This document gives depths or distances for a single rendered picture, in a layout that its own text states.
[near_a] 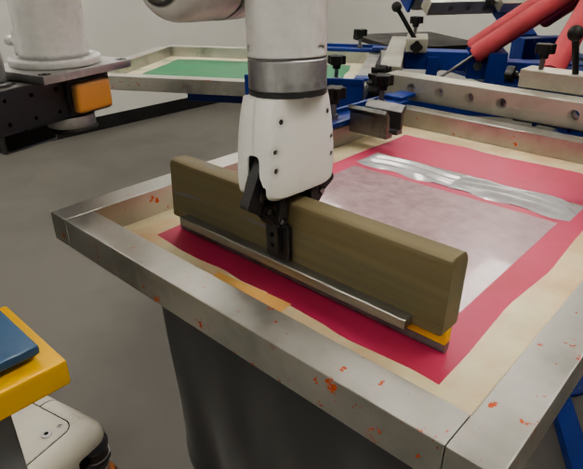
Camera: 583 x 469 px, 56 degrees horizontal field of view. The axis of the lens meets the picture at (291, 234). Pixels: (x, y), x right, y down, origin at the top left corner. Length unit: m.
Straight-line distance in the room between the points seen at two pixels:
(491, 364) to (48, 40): 0.68
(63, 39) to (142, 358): 1.41
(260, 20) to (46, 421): 1.19
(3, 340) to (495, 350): 0.44
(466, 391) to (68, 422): 1.14
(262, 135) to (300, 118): 0.04
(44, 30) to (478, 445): 0.72
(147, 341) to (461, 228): 1.56
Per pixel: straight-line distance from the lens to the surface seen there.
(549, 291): 0.65
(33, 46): 0.85
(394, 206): 0.80
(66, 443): 1.44
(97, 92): 0.87
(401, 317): 0.50
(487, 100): 1.19
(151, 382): 1.95
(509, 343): 0.56
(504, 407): 0.43
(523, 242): 0.75
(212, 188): 0.64
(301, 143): 0.53
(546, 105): 1.15
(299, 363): 0.44
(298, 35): 0.50
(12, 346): 0.54
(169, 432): 1.78
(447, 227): 0.75
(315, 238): 0.54
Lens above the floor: 1.27
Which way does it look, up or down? 27 degrees down
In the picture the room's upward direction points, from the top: straight up
